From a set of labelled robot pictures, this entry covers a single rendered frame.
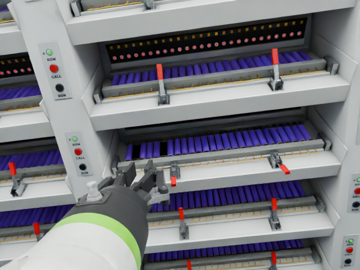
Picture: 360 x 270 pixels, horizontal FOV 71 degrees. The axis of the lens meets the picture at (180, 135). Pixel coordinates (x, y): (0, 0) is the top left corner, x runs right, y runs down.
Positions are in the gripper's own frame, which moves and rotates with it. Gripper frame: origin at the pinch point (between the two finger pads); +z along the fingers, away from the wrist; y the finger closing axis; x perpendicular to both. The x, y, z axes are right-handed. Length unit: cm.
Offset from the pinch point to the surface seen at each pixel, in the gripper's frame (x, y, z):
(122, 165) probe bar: 3.2, 8.7, 19.3
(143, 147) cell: 0.1, 3.3, 25.4
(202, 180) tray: 8.8, -12.4, 15.6
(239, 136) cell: 0.3, -24.8, 25.1
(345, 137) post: 1.8, -48.0, 13.6
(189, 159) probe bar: 3.7, -9.7, 19.1
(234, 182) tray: 11.1, -20.8, 16.8
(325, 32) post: -24, -48, 21
